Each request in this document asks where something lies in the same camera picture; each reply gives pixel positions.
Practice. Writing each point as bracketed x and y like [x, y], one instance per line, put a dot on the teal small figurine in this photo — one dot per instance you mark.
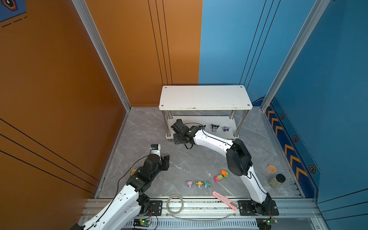
[206, 184]

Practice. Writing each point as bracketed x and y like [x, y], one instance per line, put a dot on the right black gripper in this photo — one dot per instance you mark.
[175, 139]

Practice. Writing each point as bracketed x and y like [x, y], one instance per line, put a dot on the green circuit board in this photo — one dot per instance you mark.
[142, 223]
[266, 224]

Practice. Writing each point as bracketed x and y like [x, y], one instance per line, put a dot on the orange tape roll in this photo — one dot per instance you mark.
[271, 169]

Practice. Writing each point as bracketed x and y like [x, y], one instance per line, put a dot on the left green circuit board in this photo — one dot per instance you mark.
[142, 223]

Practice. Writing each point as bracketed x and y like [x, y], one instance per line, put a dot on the orange green toy car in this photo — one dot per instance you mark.
[224, 173]

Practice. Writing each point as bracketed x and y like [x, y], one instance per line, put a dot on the pink toy car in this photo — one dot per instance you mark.
[218, 178]

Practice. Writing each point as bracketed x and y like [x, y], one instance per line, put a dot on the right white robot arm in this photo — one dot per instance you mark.
[239, 162]

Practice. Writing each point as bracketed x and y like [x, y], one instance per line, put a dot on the black round cap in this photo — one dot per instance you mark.
[277, 180]

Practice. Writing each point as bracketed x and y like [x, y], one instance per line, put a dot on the white two-tier shelf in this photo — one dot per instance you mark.
[232, 98]

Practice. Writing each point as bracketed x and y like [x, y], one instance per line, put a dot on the clear coiled tube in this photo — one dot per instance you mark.
[197, 209]

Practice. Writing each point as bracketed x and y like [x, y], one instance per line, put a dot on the yellow small figurine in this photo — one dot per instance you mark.
[199, 184]

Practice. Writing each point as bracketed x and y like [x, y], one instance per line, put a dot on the right green circuit board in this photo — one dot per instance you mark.
[266, 224]

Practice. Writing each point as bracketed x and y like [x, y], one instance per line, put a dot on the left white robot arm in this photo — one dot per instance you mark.
[130, 201]

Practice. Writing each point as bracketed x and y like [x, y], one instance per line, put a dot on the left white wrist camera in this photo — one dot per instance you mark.
[155, 149]

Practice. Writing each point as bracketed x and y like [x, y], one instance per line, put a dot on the pink utility knife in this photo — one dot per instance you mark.
[231, 204]

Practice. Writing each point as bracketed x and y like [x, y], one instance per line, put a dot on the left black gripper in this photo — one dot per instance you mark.
[165, 162]

